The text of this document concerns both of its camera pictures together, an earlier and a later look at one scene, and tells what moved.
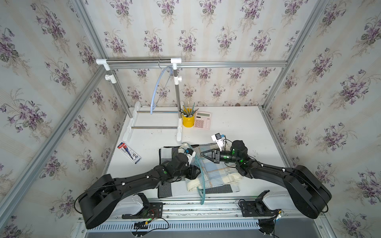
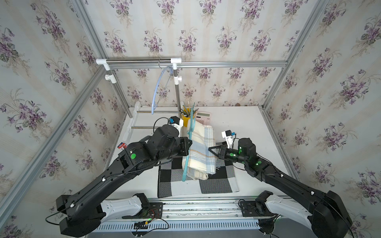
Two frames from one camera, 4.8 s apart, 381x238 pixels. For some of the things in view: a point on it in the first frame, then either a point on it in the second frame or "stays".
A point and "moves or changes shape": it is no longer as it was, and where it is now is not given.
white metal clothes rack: x=111 y=79 stays
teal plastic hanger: x=204 y=176 -> x=192 y=124
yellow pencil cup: x=188 y=122 stays
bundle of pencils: x=186 y=112 stays
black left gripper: x=194 y=173 -> x=184 y=143
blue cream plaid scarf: x=212 y=174 moves or changes shape
